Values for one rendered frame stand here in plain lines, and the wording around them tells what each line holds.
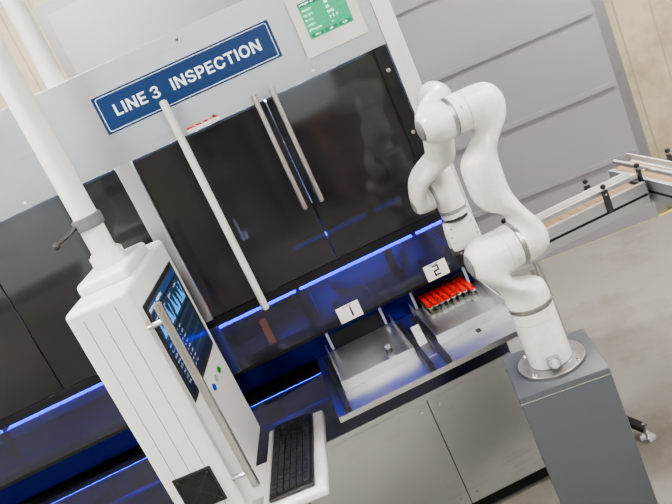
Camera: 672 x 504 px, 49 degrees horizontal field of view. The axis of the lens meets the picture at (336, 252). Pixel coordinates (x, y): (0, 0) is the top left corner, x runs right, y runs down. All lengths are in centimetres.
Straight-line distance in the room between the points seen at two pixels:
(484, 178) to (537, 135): 294
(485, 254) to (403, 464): 118
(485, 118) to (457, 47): 281
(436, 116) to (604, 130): 316
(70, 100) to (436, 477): 186
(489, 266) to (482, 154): 29
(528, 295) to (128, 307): 104
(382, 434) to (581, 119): 271
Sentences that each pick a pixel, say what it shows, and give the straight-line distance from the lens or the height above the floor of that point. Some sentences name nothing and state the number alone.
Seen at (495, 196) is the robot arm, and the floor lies 139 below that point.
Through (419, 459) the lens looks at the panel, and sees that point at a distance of 290.
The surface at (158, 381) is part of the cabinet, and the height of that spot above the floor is 129.
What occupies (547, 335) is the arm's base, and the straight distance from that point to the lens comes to 207.
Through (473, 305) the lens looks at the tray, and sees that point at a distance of 261.
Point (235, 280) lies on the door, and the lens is 254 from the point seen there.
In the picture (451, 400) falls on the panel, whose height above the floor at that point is 53.
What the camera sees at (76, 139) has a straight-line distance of 247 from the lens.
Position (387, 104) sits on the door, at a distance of 251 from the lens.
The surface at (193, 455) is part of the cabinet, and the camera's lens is 214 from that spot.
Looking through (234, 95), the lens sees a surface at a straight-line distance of 243.
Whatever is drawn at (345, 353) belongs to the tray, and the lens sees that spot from 266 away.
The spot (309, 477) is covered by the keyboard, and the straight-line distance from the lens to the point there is 222.
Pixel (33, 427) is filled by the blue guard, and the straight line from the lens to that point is 277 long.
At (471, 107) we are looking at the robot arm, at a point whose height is 162.
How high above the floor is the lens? 195
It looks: 16 degrees down
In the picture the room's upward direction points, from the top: 25 degrees counter-clockwise
